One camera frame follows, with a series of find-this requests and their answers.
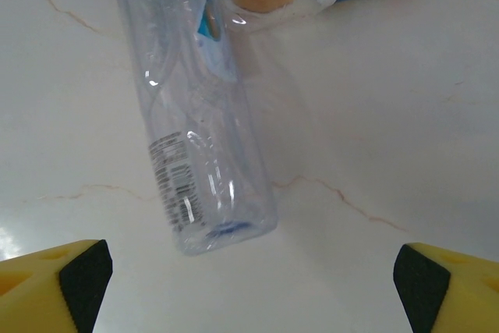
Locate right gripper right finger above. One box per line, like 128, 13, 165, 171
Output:
392, 243, 499, 333

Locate clear water bottle barcode label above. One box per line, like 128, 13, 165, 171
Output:
111, 0, 280, 258

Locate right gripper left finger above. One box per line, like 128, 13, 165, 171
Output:
0, 238, 115, 333

